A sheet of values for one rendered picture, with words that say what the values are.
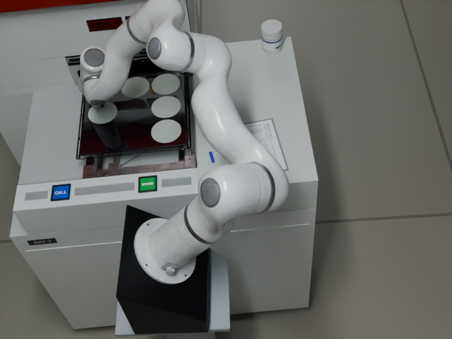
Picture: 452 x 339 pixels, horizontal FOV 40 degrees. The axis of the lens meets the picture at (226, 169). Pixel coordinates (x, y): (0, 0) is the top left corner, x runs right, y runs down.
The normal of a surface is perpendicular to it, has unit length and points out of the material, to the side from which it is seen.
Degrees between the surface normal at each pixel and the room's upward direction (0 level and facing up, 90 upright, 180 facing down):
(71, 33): 90
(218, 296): 0
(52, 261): 90
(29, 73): 90
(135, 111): 0
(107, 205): 90
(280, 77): 0
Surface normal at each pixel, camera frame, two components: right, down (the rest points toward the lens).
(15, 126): 0.07, 0.80
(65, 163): -0.07, -0.59
